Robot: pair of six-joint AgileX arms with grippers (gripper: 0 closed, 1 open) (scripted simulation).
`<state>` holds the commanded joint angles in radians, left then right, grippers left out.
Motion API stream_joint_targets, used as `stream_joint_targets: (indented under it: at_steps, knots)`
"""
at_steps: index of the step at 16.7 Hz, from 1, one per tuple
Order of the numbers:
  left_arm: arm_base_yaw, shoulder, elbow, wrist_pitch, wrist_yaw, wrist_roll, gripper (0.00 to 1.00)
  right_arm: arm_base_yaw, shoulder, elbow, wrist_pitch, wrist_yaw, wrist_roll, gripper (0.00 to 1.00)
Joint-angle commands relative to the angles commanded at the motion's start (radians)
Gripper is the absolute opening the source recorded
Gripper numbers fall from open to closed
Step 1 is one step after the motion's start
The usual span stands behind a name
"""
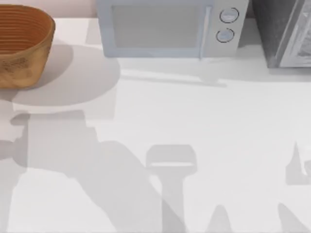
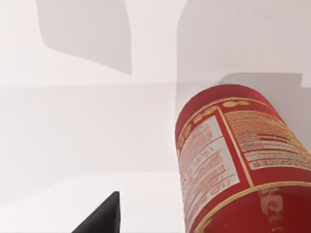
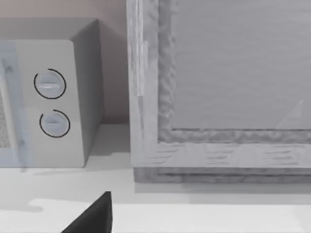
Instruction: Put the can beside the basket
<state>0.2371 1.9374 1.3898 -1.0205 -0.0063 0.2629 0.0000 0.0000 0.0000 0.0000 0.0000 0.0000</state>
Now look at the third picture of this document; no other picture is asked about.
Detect round microwave knob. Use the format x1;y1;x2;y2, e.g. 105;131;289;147
39;109;71;138
34;68;67;100

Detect pale microwave oven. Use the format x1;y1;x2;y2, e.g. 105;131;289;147
0;18;104;168

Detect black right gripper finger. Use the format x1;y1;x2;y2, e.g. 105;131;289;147
60;191;113;233

